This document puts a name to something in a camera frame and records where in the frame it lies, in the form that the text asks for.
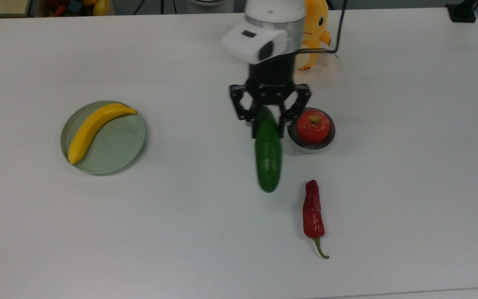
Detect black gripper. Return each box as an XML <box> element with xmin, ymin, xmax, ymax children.
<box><xmin>229</xmin><ymin>55</ymin><xmax>312</xmax><ymax>139</ymax></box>

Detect green cucumber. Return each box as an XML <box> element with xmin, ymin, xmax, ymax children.
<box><xmin>255</xmin><ymin>106</ymin><xmax>283</xmax><ymax>194</ymax></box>

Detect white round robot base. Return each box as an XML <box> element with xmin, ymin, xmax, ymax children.
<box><xmin>188</xmin><ymin>0</ymin><xmax>234</xmax><ymax>14</ymax></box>

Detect small metal bowl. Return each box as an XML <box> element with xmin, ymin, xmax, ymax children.
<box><xmin>287</xmin><ymin>107</ymin><xmax>336</xmax><ymax>155</ymax></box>

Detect red apple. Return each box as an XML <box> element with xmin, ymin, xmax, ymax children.
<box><xmin>296</xmin><ymin>110</ymin><xmax>331</xmax><ymax>145</ymax></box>

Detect orange plush dinosaur toy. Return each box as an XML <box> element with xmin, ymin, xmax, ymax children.
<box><xmin>295</xmin><ymin>0</ymin><xmax>332</xmax><ymax>71</ymax></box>

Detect red chili pepper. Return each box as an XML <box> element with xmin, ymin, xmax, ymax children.
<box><xmin>302</xmin><ymin>179</ymin><xmax>330</xmax><ymax>260</ymax></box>

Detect black tripod legs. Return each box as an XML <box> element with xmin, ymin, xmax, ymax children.
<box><xmin>133</xmin><ymin>0</ymin><xmax>178</xmax><ymax>15</ymax></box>

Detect pale green plate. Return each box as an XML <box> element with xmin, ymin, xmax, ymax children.
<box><xmin>60</xmin><ymin>100</ymin><xmax>146</xmax><ymax>175</ymax></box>

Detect yellow banana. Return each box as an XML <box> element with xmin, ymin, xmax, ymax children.
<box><xmin>68</xmin><ymin>103</ymin><xmax>138</xmax><ymax>165</ymax></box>

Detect bin of colourful toys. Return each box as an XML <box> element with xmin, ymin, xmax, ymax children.
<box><xmin>36</xmin><ymin>0</ymin><xmax>113</xmax><ymax>17</ymax></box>

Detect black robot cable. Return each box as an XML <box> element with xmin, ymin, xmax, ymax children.
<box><xmin>297</xmin><ymin>0</ymin><xmax>347</xmax><ymax>56</ymax></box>

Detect black camera stand base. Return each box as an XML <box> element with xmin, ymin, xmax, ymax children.
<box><xmin>446</xmin><ymin>0</ymin><xmax>478</xmax><ymax>23</ymax></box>

